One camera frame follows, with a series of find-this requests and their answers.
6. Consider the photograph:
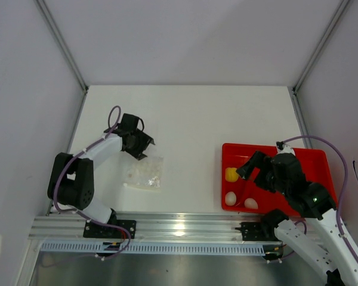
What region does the aluminium mounting rail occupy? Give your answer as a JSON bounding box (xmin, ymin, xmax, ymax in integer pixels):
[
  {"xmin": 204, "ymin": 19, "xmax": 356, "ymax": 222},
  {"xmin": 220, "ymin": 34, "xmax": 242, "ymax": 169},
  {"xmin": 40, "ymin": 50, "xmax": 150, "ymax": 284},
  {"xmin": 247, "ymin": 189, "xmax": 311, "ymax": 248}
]
[{"xmin": 29, "ymin": 212, "xmax": 261, "ymax": 243}]

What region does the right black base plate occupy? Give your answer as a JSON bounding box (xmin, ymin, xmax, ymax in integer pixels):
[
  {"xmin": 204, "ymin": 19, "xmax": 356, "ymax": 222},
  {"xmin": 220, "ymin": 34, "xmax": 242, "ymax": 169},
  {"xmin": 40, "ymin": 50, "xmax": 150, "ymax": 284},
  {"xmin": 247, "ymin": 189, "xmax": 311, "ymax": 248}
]
[{"xmin": 235, "ymin": 222, "xmax": 278, "ymax": 241}]

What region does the white slotted cable duct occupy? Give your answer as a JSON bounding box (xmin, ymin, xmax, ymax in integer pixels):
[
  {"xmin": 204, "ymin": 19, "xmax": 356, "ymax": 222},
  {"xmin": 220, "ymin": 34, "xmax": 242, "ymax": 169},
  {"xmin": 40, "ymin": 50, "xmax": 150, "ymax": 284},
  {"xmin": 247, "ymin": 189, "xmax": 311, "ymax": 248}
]
[{"xmin": 41, "ymin": 240, "xmax": 265, "ymax": 256}]

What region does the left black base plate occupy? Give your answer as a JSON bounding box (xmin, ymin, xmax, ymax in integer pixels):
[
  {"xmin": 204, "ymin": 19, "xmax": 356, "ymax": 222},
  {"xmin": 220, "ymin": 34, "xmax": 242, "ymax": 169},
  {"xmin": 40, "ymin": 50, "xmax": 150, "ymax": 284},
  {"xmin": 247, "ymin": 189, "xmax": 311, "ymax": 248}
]
[{"xmin": 83, "ymin": 220, "xmax": 137, "ymax": 239}]

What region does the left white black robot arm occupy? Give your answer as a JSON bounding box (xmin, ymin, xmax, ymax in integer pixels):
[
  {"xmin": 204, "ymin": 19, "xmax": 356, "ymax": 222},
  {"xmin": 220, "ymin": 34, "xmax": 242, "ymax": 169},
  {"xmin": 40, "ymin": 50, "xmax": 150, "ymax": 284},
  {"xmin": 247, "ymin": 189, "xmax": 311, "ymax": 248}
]
[{"xmin": 47, "ymin": 113, "xmax": 154, "ymax": 238}]

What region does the yellow toy pepper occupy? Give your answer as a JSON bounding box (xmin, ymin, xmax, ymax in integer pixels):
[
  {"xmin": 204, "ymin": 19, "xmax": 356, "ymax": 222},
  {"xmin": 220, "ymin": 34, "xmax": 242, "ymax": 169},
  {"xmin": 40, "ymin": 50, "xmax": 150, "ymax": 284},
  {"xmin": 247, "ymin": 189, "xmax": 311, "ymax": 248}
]
[{"xmin": 225, "ymin": 167, "xmax": 239, "ymax": 182}]

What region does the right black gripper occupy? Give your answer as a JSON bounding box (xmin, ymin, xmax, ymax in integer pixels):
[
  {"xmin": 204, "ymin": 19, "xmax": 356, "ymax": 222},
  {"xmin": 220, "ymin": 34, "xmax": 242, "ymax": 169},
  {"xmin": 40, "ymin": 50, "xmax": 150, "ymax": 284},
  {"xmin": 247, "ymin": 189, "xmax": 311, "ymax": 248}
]
[{"xmin": 236, "ymin": 150, "xmax": 289, "ymax": 196}]

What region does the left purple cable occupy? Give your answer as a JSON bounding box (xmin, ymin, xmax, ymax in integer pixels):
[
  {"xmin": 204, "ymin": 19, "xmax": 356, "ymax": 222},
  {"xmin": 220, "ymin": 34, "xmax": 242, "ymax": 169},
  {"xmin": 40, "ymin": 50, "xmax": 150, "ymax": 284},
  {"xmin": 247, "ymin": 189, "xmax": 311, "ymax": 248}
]
[{"xmin": 53, "ymin": 105, "xmax": 131, "ymax": 262}]

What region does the clear zip top bag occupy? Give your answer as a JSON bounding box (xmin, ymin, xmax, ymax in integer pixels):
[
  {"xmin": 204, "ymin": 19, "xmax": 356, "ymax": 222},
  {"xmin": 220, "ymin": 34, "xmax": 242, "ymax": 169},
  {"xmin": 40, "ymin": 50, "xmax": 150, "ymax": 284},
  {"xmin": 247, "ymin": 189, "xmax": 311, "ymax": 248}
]
[{"xmin": 124, "ymin": 157, "xmax": 163, "ymax": 191}]

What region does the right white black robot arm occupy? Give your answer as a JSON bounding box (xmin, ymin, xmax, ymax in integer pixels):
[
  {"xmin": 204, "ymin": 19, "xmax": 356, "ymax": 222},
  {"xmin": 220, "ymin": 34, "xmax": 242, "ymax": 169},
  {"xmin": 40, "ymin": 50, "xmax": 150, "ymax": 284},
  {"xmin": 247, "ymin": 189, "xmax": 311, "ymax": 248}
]
[{"xmin": 236, "ymin": 151, "xmax": 358, "ymax": 285}]

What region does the left white egg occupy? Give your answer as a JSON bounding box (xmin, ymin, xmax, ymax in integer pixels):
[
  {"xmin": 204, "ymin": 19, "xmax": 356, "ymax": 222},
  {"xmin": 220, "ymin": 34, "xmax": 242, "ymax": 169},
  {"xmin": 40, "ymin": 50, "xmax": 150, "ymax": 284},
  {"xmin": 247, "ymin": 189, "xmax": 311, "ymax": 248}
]
[{"xmin": 224, "ymin": 191, "xmax": 237, "ymax": 206}]

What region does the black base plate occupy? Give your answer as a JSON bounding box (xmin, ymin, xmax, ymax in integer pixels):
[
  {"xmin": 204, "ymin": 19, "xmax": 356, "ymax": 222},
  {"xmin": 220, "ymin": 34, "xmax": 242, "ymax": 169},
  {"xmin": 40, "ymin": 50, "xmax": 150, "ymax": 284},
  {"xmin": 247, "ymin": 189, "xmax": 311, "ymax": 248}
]
[
  {"xmin": 235, "ymin": 222, "xmax": 278, "ymax": 241},
  {"xmin": 83, "ymin": 220, "xmax": 137, "ymax": 239}
]

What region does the white egg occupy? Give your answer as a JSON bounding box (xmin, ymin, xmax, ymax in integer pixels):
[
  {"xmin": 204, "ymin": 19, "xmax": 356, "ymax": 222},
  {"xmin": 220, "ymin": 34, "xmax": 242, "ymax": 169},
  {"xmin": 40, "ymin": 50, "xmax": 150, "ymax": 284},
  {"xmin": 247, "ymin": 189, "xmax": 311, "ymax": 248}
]
[
  {"xmin": 244, "ymin": 198, "xmax": 258, "ymax": 209},
  {"xmin": 224, "ymin": 191, "xmax": 237, "ymax": 206}
]

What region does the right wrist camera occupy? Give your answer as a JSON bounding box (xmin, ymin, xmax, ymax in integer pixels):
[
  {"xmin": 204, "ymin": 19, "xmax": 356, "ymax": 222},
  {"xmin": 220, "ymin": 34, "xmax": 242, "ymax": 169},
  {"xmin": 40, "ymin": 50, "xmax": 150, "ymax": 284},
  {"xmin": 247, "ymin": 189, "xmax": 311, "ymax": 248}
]
[{"xmin": 276, "ymin": 141, "xmax": 295, "ymax": 156}]

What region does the purple cable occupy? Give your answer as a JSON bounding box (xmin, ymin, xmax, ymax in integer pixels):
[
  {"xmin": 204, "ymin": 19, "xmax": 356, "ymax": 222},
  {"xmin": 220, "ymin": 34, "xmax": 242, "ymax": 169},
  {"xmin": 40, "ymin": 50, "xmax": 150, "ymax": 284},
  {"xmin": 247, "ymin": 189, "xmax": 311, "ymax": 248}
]
[
  {"xmin": 53, "ymin": 105, "xmax": 131, "ymax": 262},
  {"xmin": 276, "ymin": 135, "xmax": 358, "ymax": 276}
]

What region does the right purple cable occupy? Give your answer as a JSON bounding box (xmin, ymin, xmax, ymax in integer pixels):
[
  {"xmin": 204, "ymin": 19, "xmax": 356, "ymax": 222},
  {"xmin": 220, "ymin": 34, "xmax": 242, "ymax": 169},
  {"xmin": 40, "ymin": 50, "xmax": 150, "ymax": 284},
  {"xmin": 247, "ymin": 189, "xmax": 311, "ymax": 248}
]
[{"xmin": 276, "ymin": 135, "xmax": 358, "ymax": 276}]

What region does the right white egg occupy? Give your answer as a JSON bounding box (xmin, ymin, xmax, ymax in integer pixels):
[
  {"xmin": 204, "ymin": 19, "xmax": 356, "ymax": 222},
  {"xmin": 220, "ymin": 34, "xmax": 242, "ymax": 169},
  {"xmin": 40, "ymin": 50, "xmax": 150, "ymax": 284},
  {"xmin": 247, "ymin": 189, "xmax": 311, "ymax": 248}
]
[{"xmin": 244, "ymin": 198, "xmax": 258, "ymax": 209}]

